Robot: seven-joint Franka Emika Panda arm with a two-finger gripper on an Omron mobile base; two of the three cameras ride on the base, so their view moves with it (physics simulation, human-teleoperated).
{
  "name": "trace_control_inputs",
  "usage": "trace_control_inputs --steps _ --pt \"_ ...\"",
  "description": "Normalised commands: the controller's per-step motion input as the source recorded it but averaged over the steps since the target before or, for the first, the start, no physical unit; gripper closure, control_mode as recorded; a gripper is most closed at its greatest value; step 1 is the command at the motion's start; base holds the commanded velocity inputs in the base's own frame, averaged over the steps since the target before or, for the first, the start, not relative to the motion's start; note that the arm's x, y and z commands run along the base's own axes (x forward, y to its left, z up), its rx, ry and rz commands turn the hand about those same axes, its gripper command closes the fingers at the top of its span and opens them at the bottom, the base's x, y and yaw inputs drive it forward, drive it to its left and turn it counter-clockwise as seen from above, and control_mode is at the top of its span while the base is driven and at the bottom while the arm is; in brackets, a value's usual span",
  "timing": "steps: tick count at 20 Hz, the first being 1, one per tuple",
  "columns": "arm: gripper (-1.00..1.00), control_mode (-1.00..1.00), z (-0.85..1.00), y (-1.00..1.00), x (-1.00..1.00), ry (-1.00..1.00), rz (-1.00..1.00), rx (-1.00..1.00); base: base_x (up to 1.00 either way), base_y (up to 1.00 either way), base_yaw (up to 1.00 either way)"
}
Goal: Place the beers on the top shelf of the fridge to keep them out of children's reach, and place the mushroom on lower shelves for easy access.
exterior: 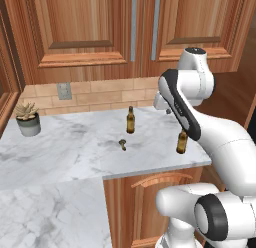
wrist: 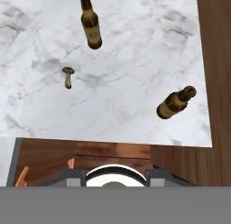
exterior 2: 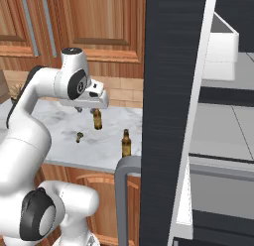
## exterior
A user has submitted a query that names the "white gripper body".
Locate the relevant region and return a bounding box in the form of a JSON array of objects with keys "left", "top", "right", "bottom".
[{"left": 153, "top": 91, "right": 174, "bottom": 115}]

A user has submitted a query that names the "brown beer bottle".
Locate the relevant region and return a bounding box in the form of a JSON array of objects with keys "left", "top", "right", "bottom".
[
  {"left": 175, "top": 129, "right": 190, "bottom": 155},
  {"left": 125, "top": 105, "right": 136, "bottom": 135}
]

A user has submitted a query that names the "wooden base cupboard door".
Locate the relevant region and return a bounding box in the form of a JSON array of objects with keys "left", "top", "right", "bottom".
[{"left": 102, "top": 166, "right": 205, "bottom": 248}]

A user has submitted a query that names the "succulent in grey pot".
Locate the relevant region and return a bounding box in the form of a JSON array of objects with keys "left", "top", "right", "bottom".
[{"left": 13, "top": 101, "right": 42, "bottom": 138}]

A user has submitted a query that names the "tall wooden cupboard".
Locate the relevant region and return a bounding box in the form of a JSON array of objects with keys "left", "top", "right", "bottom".
[{"left": 0, "top": 0, "right": 27, "bottom": 137}]

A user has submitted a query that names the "wooden curved door handle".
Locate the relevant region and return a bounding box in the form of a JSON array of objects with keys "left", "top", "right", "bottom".
[{"left": 130, "top": 172, "right": 194, "bottom": 189}]

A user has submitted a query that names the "grey cupboard door handle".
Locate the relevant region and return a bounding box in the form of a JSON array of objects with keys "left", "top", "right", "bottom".
[
  {"left": 130, "top": 0, "right": 138, "bottom": 63},
  {"left": 151, "top": 0, "right": 161, "bottom": 62}
]

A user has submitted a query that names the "wooden wall cupboard door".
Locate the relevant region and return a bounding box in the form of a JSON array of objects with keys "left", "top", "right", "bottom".
[
  {"left": 3, "top": 0, "right": 144, "bottom": 86},
  {"left": 141, "top": 0, "right": 256, "bottom": 78}
]

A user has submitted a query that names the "grey wall outlet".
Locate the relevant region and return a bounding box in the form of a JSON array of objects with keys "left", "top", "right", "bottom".
[{"left": 56, "top": 81, "right": 73, "bottom": 101}]

